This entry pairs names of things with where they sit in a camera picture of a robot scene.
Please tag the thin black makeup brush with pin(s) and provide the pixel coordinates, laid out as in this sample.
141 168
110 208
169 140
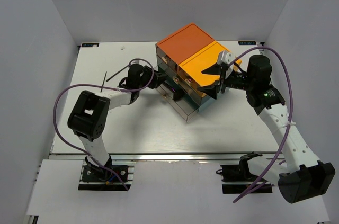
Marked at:
119 71

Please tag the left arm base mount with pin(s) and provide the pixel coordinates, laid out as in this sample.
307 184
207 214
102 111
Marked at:
94 178

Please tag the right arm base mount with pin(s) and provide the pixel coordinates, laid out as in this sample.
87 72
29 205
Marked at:
236 178

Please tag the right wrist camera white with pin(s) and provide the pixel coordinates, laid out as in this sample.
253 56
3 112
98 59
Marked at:
224 62

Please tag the black brush brown bristles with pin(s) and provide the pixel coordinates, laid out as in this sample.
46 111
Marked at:
175 93

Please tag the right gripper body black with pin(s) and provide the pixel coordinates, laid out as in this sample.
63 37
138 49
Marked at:
238 80

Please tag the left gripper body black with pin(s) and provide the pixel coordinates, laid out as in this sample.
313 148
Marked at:
146 74

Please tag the aluminium rail lower left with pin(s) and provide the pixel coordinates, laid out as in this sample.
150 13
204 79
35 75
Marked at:
30 219

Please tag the yellow drawer box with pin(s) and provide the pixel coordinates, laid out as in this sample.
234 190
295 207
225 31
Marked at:
190 70

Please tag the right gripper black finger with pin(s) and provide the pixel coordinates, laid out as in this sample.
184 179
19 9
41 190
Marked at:
211 90
213 70

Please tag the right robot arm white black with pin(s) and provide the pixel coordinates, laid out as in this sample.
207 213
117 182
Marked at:
303 175

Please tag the dark grey drawer box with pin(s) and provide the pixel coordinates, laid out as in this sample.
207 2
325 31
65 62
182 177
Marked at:
177 80

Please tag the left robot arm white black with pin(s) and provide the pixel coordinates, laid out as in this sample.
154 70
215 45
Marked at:
88 117

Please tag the blue label sticker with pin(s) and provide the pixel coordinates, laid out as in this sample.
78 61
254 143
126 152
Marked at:
247 43
89 45

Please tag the teal drawer box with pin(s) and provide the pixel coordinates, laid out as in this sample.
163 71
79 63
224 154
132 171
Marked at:
205 103

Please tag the dark orange drawer box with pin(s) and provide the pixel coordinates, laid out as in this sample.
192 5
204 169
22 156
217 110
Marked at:
183 43

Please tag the blue label sticker right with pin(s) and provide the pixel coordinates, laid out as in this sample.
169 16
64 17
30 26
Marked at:
247 43

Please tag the blue label sticker left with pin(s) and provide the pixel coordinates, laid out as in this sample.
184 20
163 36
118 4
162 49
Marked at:
89 45

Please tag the clear wide bottom drawer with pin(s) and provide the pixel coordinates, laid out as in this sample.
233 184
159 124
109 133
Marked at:
185 107

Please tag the long thin black stick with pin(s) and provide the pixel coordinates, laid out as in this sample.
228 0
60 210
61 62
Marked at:
103 83

